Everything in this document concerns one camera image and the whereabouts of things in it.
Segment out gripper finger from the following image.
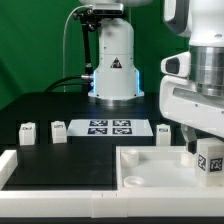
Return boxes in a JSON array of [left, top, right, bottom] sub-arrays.
[[181, 125, 197, 154]]

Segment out white U-shaped fence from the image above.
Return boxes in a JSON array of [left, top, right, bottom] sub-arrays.
[[0, 150, 224, 218]]

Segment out black cables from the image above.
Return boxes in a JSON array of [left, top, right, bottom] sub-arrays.
[[44, 75, 90, 93]]

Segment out white sheet with tags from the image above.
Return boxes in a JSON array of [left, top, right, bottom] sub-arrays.
[[67, 119, 153, 137]]

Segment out white square tabletop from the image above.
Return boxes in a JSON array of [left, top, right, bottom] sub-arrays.
[[116, 146, 203, 188]]

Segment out black camera on mount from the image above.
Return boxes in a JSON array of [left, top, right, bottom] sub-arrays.
[[92, 3, 124, 15]]

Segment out white cable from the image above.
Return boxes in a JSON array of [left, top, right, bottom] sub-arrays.
[[62, 4, 88, 93]]

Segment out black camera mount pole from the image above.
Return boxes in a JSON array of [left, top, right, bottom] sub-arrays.
[[73, 9, 102, 78]]

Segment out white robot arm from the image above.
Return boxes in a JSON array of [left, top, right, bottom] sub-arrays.
[[80, 0, 224, 143]]

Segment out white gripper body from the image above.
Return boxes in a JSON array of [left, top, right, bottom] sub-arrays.
[[159, 51, 224, 138]]

